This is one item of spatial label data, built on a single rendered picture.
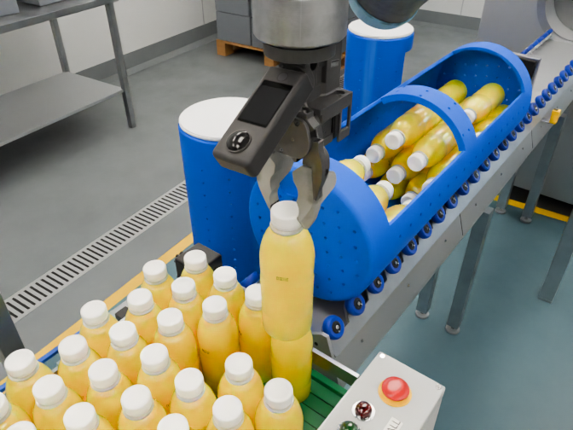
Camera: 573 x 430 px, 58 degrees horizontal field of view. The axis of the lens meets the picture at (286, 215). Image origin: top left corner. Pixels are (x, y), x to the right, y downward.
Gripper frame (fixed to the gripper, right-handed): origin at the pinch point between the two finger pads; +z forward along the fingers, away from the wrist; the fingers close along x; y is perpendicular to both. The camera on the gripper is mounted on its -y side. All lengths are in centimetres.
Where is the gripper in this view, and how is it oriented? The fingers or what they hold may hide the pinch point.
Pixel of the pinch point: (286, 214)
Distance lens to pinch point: 61.0
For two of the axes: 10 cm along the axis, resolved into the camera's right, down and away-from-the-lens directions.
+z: 0.0, 8.1, 5.9
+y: 6.1, -4.7, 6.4
